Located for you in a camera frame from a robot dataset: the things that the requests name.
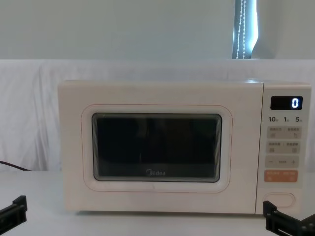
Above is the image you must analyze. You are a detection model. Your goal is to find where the cream microwave oven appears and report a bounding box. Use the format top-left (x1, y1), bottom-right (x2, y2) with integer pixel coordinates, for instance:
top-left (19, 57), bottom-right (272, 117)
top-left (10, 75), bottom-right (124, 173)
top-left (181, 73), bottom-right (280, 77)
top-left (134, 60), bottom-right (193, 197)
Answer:
top-left (58, 80), bottom-right (313, 216)

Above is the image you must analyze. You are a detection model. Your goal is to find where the white curtain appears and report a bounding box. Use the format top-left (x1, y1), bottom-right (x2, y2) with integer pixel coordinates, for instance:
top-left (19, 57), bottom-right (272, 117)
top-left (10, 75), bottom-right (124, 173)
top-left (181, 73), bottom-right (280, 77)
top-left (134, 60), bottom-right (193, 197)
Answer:
top-left (0, 0), bottom-right (315, 60)

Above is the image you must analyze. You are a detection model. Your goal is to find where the thin dark cable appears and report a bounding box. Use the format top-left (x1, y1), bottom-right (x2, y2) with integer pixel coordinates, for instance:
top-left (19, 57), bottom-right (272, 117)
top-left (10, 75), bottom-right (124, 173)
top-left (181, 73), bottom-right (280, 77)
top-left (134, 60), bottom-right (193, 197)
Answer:
top-left (0, 160), bottom-right (32, 172)

